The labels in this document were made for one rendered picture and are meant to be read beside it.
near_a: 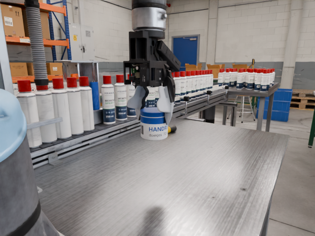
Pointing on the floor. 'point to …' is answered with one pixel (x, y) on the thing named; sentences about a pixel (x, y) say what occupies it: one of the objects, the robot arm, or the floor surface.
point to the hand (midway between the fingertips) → (154, 117)
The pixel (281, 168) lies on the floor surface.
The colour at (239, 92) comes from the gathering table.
